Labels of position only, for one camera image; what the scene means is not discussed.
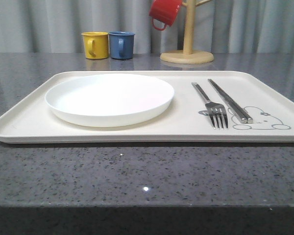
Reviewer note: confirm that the silver metal fork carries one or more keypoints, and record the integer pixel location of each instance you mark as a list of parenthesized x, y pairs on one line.
[(216, 111)]

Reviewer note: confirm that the blue mug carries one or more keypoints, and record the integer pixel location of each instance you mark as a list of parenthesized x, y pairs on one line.
[(121, 45)]

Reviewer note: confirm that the red hanging mug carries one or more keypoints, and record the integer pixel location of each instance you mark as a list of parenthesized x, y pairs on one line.
[(164, 11)]

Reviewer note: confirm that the white round plate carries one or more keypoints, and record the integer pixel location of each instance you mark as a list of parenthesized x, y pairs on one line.
[(110, 100)]

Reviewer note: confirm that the wooden mug tree stand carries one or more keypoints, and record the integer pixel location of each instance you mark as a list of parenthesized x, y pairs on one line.
[(188, 55)]

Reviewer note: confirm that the silver chopstick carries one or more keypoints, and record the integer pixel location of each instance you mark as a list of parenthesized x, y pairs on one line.
[(241, 115), (218, 110)]

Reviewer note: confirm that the beige rabbit serving tray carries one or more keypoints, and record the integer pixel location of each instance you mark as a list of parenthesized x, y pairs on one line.
[(31, 121)]

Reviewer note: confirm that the yellow mug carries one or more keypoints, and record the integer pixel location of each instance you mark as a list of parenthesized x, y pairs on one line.
[(96, 45)]

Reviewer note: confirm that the grey curtain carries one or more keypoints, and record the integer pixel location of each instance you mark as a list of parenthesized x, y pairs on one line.
[(221, 26)]

